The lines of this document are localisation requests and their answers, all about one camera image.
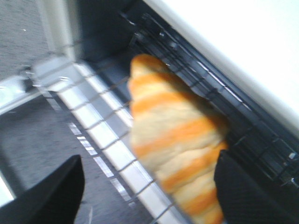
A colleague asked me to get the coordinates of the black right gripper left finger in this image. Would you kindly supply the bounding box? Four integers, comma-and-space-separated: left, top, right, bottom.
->
0, 155, 85, 224

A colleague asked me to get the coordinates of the metal wire oven rack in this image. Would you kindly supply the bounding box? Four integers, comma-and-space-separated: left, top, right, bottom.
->
21, 40, 189, 224

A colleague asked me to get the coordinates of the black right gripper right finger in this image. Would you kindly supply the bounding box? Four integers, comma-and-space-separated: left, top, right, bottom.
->
214, 150, 299, 224

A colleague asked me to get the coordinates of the orange striped croissant bread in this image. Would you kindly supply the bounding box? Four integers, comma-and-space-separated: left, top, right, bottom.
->
128, 54, 229, 224

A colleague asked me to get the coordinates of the white toaster oven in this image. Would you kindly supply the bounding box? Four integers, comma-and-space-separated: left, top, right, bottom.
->
38, 0, 299, 187

